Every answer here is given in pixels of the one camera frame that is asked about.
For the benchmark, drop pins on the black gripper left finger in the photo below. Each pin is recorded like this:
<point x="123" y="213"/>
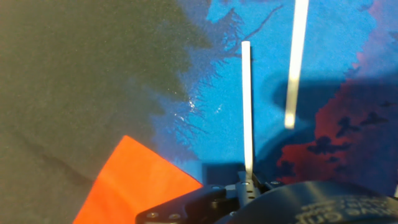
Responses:
<point x="186" y="205"/>

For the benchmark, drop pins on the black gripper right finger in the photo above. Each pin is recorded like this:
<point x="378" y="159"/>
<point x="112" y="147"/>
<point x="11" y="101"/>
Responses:
<point x="248" y="189"/>

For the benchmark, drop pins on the red flag with white stick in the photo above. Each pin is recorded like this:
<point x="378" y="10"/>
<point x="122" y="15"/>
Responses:
<point x="130" y="186"/>

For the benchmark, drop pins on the thin white stick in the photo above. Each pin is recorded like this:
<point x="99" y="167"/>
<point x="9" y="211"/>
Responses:
<point x="295" y="62"/>

